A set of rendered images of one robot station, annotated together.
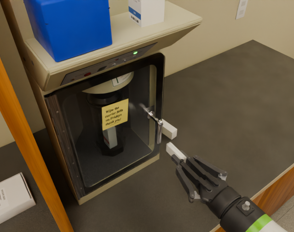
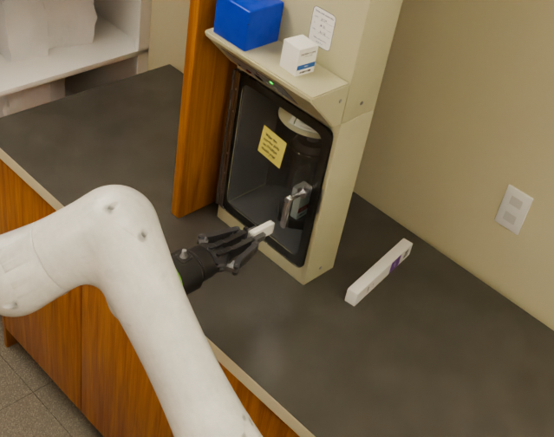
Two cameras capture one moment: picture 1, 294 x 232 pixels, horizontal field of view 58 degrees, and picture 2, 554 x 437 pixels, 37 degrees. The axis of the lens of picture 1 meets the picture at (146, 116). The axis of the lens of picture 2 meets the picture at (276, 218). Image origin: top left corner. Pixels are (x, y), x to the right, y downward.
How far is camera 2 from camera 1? 1.57 m
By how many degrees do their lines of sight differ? 54
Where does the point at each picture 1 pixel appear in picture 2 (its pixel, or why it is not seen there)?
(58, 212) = (179, 161)
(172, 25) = (288, 80)
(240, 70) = not seen: outside the picture
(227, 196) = (197, 250)
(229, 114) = (433, 383)
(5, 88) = (193, 24)
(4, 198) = not seen: hidden behind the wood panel
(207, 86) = (507, 361)
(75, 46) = (224, 31)
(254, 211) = (179, 262)
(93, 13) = (238, 20)
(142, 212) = not seen: hidden behind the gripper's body
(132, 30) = (273, 61)
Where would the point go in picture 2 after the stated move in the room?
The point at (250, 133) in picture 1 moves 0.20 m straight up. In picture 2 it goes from (393, 407) to (416, 344)
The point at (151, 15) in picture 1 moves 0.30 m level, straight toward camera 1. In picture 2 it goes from (287, 61) to (135, 52)
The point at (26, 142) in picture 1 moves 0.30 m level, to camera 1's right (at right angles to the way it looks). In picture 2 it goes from (188, 71) to (199, 146)
